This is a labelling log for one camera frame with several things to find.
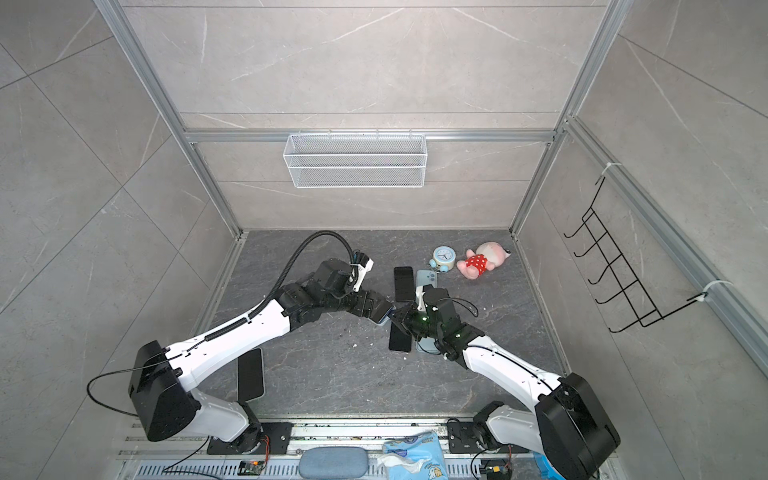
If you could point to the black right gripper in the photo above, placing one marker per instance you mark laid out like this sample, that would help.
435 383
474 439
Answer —
408 311

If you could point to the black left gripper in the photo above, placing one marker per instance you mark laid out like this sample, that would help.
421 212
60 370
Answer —
368 303

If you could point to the cased phone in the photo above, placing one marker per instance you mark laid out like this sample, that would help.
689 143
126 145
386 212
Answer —
404 282
250 375

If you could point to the light blue phone case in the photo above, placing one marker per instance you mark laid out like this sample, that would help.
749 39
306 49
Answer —
426 278
427 345

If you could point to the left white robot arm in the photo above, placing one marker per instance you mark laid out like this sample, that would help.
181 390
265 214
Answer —
164 386

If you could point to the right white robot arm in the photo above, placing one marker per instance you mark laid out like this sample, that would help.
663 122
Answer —
563 419

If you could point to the blue cream alarm clock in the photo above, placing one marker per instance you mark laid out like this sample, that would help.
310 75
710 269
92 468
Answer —
443 258

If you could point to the pink plush pig toy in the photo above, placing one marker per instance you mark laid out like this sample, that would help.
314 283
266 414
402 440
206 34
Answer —
487 257

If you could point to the blue tissue pack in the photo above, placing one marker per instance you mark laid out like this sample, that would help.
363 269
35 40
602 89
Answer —
414 457

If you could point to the grey blue cushion pad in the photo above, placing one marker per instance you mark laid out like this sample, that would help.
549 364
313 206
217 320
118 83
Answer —
337 462

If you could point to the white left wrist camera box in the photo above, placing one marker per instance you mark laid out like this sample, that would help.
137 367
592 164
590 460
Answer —
362 264

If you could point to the white wire mesh basket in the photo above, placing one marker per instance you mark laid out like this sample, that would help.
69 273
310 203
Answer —
356 160

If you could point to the black wire hook rack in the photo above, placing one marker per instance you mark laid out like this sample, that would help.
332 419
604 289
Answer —
627 285

